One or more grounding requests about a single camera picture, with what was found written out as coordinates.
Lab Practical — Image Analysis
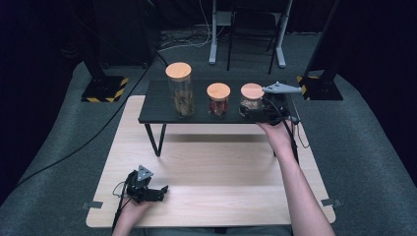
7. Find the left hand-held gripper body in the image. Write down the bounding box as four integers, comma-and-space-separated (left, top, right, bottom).
125, 164, 164, 204

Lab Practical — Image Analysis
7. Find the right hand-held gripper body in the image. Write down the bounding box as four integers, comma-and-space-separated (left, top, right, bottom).
252, 81, 302, 127

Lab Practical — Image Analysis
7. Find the black metal riser shelf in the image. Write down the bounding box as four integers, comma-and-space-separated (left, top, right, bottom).
138, 78, 301, 157

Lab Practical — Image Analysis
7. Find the tall glass jar wooden lid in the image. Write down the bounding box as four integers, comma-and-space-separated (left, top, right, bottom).
164, 61, 196, 119

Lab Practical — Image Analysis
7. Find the person's right hand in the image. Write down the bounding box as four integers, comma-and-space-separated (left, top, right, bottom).
256, 120, 295, 152

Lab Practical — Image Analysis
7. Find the person's left hand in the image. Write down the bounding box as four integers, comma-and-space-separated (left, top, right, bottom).
118, 198, 153, 228

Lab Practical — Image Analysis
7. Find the black stand with striped base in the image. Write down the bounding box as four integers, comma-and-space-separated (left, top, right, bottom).
67, 0, 130, 103
296, 0, 344, 102

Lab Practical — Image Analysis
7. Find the white desk leg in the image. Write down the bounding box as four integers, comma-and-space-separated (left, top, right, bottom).
275, 0, 294, 69
208, 0, 219, 66

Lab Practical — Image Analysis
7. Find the black chair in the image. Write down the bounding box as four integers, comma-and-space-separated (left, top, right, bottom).
226, 9, 283, 76

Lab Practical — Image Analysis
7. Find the black tripod leg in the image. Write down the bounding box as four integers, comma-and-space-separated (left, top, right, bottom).
155, 49, 171, 68

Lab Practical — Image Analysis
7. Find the left hand-held gripper cable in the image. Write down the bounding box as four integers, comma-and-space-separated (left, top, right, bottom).
110, 181, 133, 236

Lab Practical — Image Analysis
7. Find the hand-held gripper cable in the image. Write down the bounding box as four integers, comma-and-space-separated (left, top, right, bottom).
110, 181, 133, 236
265, 97, 311, 165

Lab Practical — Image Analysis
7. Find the right hand-held gripper cable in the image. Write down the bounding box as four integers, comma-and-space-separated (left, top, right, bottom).
265, 97, 311, 165

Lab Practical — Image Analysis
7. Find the long black floor cable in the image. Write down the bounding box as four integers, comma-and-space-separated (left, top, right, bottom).
18, 58, 155, 185

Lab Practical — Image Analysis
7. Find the bundle of floor cables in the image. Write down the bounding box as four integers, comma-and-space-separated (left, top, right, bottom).
158, 23, 228, 53

